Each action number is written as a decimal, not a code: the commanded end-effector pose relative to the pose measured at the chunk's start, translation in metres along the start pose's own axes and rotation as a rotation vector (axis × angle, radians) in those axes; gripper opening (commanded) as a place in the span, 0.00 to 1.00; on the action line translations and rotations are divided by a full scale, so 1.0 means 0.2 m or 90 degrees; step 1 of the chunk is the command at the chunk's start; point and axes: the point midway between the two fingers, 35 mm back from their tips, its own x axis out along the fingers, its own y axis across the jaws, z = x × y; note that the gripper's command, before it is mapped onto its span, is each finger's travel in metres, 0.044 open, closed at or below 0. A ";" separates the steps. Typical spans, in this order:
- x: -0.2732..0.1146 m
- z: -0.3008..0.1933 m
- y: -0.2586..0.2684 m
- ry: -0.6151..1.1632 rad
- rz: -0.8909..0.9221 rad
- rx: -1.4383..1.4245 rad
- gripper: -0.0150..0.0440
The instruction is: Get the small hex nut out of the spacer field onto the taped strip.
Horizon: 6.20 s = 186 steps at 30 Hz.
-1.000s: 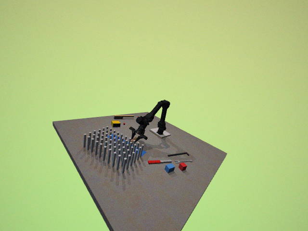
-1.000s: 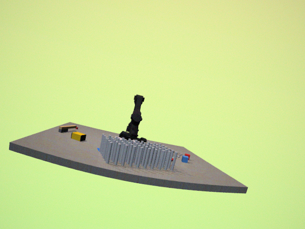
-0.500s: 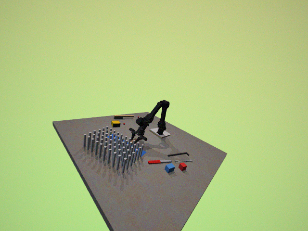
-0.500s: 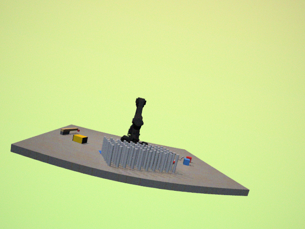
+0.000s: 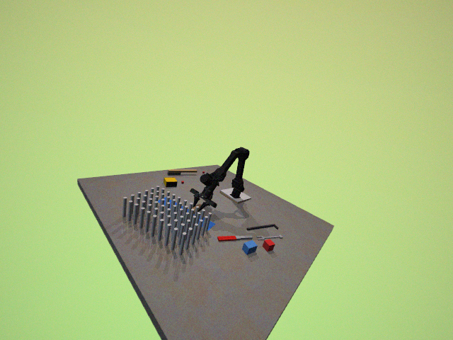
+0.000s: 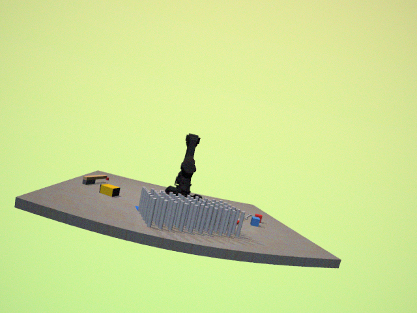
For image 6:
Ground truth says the blue cube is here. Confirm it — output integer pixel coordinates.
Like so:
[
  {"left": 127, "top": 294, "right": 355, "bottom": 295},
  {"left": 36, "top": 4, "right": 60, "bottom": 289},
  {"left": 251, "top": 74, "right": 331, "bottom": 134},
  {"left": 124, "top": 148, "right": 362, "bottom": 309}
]
[{"left": 250, "top": 216, "right": 260, "bottom": 227}]

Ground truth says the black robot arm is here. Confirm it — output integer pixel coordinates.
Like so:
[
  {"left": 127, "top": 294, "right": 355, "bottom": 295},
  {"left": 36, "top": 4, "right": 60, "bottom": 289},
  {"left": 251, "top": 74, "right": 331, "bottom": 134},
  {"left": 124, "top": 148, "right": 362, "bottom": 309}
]
[{"left": 175, "top": 133, "right": 200, "bottom": 190}]

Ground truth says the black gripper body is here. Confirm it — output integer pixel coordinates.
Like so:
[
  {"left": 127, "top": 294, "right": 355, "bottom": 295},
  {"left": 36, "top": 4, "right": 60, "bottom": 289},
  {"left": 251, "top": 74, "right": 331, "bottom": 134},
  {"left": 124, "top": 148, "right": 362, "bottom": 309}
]
[{"left": 165, "top": 180, "right": 202, "bottom": 199}]

